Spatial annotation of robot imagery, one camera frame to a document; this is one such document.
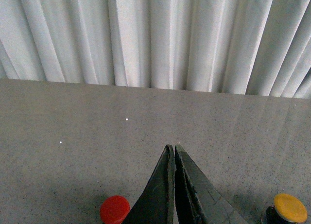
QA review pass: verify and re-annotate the red push button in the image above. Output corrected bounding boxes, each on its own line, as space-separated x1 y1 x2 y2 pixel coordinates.
100 195 130 224

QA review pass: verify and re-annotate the white pleated curtain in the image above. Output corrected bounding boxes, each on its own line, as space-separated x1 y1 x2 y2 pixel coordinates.
0 0 311 99

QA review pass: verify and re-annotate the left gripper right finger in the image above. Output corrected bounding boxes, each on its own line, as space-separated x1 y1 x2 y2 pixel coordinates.
174 145 247 224

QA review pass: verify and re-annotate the yellow push button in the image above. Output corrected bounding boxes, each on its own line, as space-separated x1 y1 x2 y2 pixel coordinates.
261 193 308 224

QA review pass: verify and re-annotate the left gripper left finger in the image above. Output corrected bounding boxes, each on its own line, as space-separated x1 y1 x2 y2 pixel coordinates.
123 145 175 224

